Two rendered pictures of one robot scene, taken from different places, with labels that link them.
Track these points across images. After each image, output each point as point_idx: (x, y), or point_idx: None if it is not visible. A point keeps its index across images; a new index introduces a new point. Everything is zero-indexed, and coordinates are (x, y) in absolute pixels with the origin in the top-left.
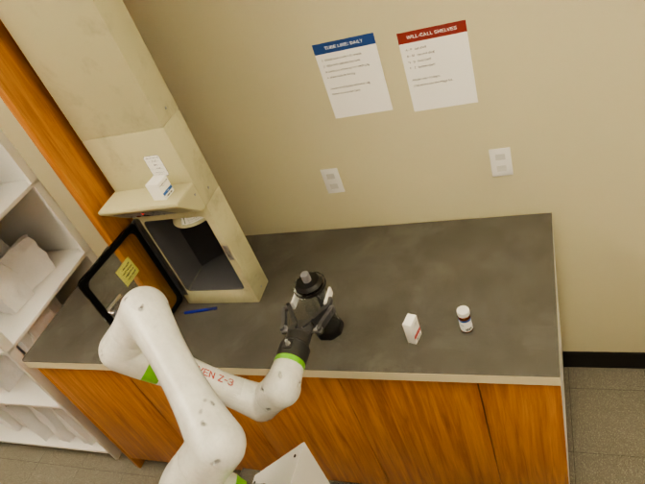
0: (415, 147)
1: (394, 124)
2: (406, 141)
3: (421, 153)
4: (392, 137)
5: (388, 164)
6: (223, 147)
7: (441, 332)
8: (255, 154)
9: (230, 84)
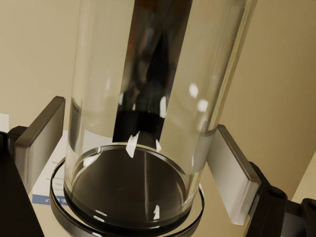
0: (20, 66)
1: (38, 106)
2: (30, 78)
3: (12, 53)
4: (48, 90)
5: (67, 51)
6: (276, 148)
7: None
8: (242, 127)
9: (206, 206)
